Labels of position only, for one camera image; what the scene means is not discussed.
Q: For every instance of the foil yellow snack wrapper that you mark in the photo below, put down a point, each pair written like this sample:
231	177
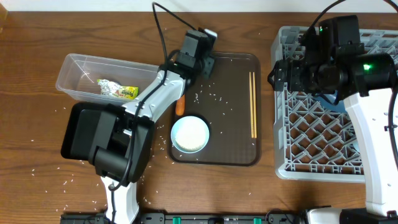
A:
109	88

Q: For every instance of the light blue cup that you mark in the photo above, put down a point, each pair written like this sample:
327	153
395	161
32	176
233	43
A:
356	146

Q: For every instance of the light blue rice bowl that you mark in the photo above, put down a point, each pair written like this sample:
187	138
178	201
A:
190	134

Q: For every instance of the black plastic tray bin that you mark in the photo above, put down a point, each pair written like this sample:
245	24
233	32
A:
77	133

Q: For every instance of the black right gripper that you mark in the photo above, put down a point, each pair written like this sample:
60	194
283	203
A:
296	68

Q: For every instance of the blue plate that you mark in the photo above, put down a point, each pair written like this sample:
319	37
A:
329	102

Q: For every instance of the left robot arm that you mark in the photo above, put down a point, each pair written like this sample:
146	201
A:
173	78

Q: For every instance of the grey dishwasher rack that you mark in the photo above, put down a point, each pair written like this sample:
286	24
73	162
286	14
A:
310	141

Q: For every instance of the orange carrot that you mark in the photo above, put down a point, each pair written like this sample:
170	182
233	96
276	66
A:
180	106

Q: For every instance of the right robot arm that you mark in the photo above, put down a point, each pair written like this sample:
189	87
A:
335	62

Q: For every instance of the brown serving tray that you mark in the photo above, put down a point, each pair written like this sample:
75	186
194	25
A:
222	101

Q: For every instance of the right wooden chopstick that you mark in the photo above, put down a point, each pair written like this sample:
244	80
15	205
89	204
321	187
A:
254	103

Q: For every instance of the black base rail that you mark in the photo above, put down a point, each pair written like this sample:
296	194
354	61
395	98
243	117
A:
139	216

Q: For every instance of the clear plastic bin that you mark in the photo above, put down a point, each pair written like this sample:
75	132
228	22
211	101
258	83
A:
79	75

